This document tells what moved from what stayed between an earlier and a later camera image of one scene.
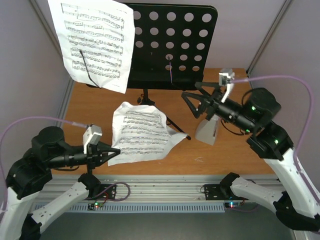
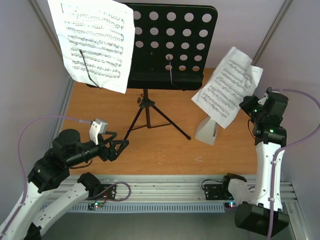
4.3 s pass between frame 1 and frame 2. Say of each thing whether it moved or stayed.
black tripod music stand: stayed
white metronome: stayed
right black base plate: stayed
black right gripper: moved
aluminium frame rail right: stayed
